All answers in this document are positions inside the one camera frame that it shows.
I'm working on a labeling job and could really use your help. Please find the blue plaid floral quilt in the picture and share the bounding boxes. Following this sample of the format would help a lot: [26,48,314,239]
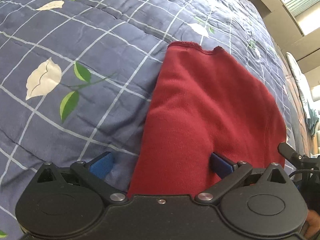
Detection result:
[1,0,296,239]

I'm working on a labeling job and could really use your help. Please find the red knit garment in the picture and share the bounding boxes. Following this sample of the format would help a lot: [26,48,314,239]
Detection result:
[128,42,286,196]

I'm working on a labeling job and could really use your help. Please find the brown quilted mattress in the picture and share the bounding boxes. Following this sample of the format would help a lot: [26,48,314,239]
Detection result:
[276,47,313,156]

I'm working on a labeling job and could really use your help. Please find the floral pillow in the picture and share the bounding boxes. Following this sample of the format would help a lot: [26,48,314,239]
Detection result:
[285,52,319,137]

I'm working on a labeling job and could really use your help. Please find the beige window bench cabinet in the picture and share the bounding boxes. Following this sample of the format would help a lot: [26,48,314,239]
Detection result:
[249,0,319,73]

